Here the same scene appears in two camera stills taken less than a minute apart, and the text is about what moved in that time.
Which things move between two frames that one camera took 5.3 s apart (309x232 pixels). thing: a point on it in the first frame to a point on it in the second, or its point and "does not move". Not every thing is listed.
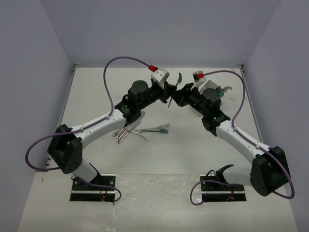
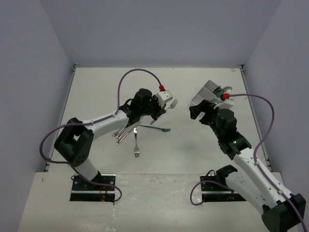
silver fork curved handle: x=141 y=136 to x=136 y=150
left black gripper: x=167 y=92 to x=160 y=110
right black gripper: x=183 y=94 to x=204 y=106
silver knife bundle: x=123 y=132 does not move
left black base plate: x=81 y=192 does not move
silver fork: x=165 y=125 to x=173 y=105
